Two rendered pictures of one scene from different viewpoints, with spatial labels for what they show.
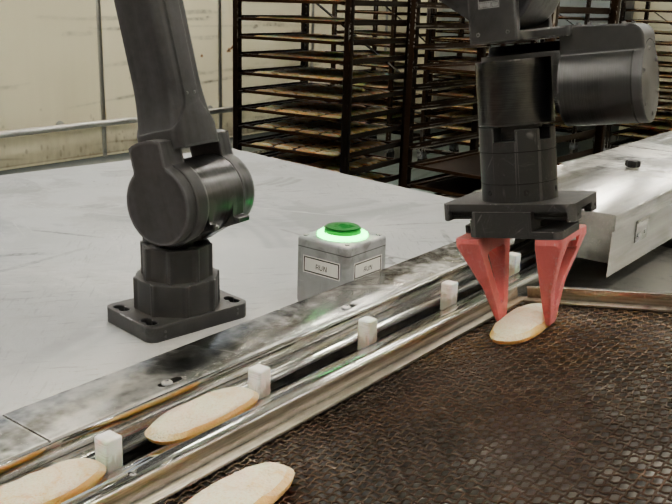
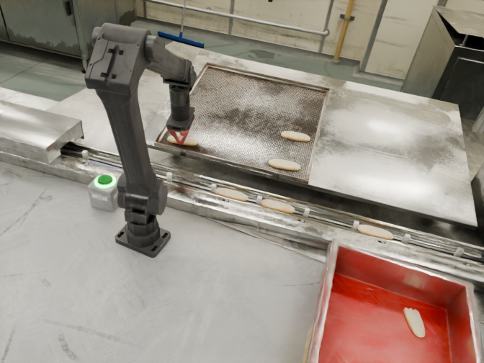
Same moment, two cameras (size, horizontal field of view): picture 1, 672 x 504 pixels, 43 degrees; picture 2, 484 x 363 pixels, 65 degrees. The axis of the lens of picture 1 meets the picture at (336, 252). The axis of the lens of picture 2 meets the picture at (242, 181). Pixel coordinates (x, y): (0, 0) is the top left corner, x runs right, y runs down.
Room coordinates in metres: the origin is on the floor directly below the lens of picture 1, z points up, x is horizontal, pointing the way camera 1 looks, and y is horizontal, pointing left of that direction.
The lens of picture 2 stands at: (0.92, 0.85, 1.59)
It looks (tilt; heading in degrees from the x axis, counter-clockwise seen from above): 39 degrees down; 243
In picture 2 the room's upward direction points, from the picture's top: 8 degrees clockwise
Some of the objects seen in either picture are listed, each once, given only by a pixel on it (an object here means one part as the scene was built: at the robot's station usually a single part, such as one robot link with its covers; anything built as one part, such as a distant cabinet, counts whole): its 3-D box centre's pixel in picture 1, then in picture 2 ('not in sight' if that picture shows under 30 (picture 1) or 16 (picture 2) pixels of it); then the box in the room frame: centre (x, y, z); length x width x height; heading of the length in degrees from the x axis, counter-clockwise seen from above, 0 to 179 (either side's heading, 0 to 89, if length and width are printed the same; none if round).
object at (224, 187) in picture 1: (195, 208); (141, 199); (0.82, 0.14, 0.94); 0.09 x 0.05 x 0.10; 59
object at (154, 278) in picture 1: (177, 280); (142, 228); (0.82, 0.16, 0.86); 0.12 x 0.09 x 0.08; 135
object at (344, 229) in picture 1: (342, 233); (105, 181); (0.89, -0.01, 0.90); 0.04 x 0.04 x 0.02
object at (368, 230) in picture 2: not in sight; (375, 231); (0.22, 0.35, 0.86); 0.10 x 0.04 x 0.01; 142
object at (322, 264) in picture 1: (342, 283); (108, 196); (0.89, -0.01, 0.84); 0.08 x 0.08 x 0.11; 52
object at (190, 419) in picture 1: (204, 410); (231, 193); (0.55, 0.09, 0.86); 0.10 x 0.04 x 0.01; 142
